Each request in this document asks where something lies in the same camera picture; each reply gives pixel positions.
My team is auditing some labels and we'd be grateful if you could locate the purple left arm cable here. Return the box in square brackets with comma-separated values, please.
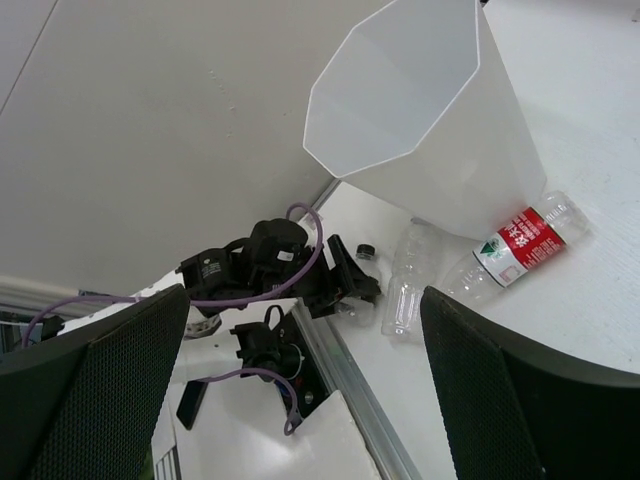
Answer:
[22, 202, 324, 435]

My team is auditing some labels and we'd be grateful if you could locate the small black cap bottle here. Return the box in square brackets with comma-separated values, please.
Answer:
[356, 244, 377, 262]

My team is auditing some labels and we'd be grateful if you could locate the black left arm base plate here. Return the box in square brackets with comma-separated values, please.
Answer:
[231, 305, 329, 419]

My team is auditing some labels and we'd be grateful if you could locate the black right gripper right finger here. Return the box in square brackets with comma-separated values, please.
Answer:
[420, 287, 639, 479]

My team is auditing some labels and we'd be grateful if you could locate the white octagonal plastic bin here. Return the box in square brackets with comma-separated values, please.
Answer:
[303, 1, 546, 240]

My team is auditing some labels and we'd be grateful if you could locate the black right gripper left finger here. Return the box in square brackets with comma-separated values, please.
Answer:
[1, 285, 190, 479]

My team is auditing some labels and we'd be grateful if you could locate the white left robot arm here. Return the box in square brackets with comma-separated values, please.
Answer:
[25, 218, 380, 479]

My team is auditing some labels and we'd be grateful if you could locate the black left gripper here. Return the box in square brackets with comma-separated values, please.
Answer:
[176, 218, 382, 311]

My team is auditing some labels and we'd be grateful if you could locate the red label plastic bottle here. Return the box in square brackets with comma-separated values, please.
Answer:
[441, 190, 590, 308]

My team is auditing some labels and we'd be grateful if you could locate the clear unlabeled plastic bottle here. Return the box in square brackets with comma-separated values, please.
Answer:
[381, 218, 443, 343]

